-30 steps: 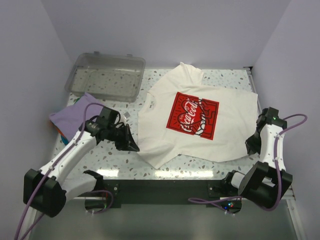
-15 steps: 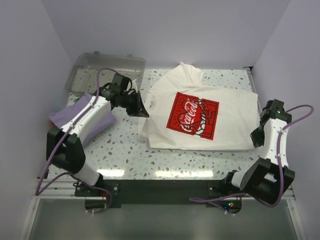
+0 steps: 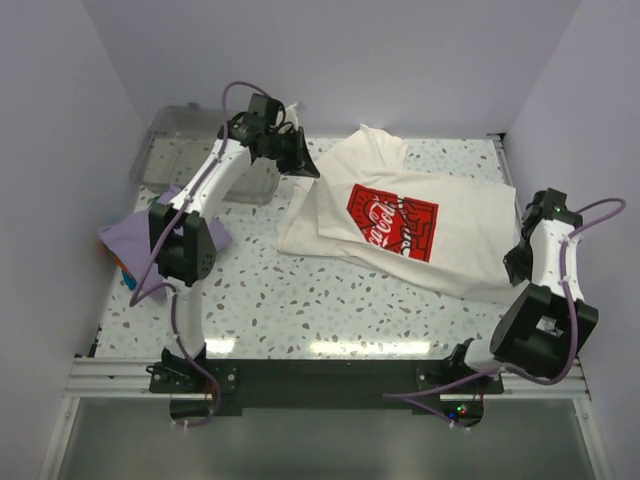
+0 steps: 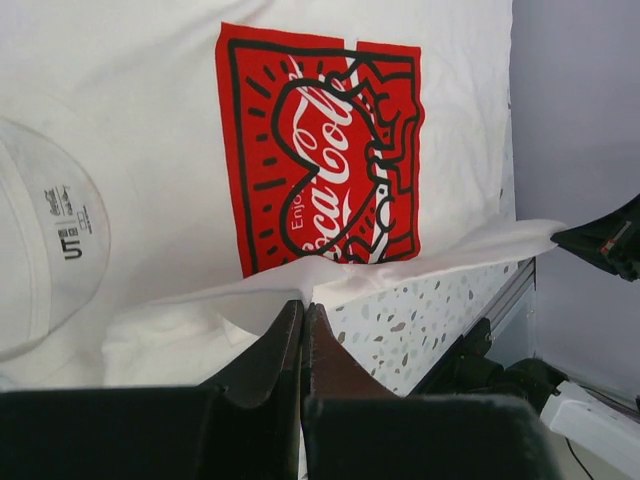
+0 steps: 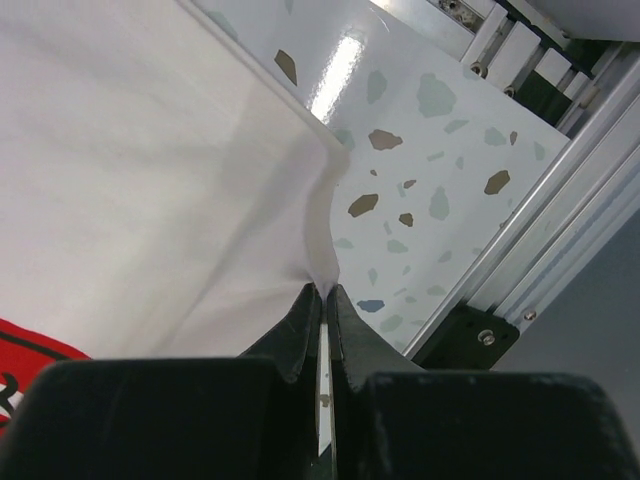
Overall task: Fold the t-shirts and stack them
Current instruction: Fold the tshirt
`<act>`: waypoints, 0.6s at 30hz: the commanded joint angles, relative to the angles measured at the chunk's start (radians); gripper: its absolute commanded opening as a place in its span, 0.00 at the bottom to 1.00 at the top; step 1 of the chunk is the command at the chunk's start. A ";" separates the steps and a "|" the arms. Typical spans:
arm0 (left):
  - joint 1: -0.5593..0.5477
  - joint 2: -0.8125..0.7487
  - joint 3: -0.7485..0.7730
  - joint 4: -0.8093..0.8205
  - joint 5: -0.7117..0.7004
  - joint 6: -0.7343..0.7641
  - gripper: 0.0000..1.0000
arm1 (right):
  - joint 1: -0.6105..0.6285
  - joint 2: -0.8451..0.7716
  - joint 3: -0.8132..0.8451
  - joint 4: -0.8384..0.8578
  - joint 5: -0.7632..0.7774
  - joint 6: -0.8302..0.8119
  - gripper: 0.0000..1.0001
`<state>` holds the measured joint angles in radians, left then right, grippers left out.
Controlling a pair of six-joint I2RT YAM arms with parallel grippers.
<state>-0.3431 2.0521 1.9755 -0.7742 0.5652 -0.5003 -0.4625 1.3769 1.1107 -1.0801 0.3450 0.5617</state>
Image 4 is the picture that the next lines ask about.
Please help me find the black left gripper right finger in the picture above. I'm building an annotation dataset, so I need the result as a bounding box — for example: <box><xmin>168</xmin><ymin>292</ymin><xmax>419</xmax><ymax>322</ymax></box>
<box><xmin>302</xmin><ymin>304</ymin><xmax>551</xmax><ymax>479</ymax></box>

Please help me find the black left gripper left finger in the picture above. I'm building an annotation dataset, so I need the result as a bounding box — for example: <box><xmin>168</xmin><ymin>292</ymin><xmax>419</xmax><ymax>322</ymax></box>
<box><xmin>1</xmin><ymin>301</ymin><xmax>304</xmax><ymax>479</ymax></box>

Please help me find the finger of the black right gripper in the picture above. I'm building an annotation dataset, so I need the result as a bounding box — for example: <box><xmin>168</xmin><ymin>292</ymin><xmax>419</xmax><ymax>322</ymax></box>
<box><xmin>551</xmin><ymin>196</ymin><xmax>640</xmax><ymax>281</ymax></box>

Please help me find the white Coca-Cola t-shirt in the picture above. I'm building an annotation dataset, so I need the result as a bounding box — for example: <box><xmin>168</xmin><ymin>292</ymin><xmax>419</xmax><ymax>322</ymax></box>
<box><xmin>1</xmin><ymin>1</ymin><xmax>562</xmax><ymax>390</ymax></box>

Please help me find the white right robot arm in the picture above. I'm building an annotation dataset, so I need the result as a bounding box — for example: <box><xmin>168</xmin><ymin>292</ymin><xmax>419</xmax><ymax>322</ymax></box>
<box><xmin>433</xmin><ymin>197</ymin><xmax>639</xmax><ymax>459</ymax></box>

